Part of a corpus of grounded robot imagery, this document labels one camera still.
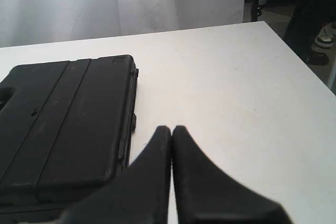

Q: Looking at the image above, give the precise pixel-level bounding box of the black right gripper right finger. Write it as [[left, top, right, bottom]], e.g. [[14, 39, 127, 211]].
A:
[[172, 125, 291, 223]]

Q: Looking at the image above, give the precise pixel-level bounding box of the black dark shoe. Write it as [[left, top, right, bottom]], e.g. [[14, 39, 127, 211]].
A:
[[306, 50, 329, 66]]

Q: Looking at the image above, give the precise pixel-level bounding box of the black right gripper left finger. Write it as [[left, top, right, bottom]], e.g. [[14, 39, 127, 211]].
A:
[[59, 126, 171, 223]]

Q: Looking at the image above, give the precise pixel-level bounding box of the white and black sneaker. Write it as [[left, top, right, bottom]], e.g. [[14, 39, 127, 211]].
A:
[[314, 22, 335, 49]]

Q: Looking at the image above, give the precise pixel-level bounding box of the black plastic tool case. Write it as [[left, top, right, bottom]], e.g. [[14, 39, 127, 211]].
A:
[[1, 55, 139, 223]]

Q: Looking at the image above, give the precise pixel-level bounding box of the white backdrop curtain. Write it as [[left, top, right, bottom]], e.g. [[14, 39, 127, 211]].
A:
[[1, 0, 244, 47]]

